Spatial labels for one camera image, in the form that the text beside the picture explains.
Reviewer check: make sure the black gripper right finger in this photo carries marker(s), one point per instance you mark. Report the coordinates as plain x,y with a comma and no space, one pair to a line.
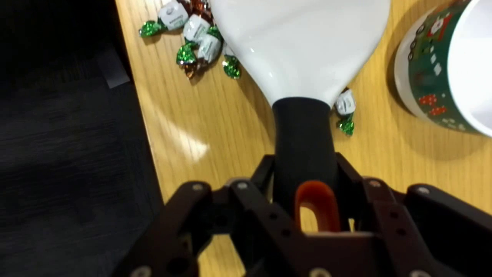
425,231

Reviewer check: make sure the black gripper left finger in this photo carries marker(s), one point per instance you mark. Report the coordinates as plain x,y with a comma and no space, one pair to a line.
216,231

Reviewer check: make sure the green white christmas mug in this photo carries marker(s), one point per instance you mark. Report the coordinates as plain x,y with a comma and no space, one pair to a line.
436,67

